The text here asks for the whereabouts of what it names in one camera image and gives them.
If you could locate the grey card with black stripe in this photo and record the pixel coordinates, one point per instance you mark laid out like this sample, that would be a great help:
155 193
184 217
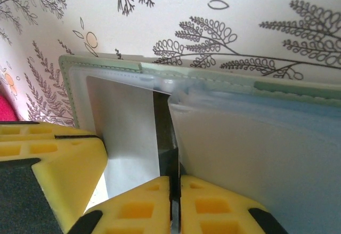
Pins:
128 127

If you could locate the floral patterned table cover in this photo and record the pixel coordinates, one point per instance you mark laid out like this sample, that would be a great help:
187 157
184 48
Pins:
160 18

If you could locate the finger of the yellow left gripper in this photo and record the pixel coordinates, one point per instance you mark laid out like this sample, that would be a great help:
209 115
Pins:
26 131
80 159

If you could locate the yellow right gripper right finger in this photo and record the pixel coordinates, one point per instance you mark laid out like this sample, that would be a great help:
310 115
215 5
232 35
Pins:
191 204

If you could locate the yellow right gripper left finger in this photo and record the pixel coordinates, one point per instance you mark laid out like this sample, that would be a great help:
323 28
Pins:
112 218

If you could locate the pink striped plush toy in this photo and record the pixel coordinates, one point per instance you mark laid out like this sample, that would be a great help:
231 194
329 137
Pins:
6 110

